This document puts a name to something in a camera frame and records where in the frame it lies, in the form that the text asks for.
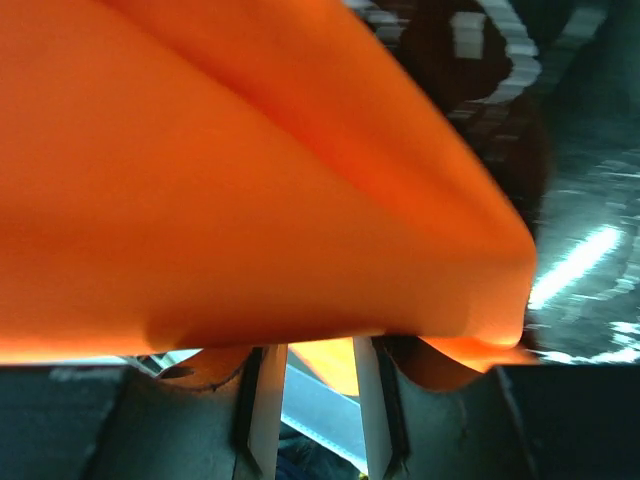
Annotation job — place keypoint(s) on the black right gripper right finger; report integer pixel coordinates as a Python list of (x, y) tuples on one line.
[(425, 416)]

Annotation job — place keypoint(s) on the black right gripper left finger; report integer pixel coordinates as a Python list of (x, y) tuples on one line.
[(162, 429)]

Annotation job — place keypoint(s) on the orange t shirt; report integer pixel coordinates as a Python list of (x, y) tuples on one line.
[(186, 174)]

